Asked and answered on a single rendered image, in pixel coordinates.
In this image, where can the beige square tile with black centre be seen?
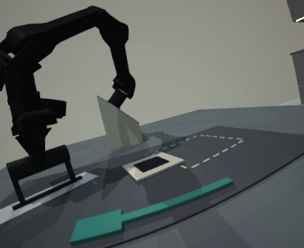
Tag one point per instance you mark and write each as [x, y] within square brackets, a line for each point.
[151, 165]

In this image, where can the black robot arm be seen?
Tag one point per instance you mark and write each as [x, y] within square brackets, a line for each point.
[31, 43]

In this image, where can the teal flat trowel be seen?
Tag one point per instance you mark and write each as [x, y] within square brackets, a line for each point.
[111, 223]

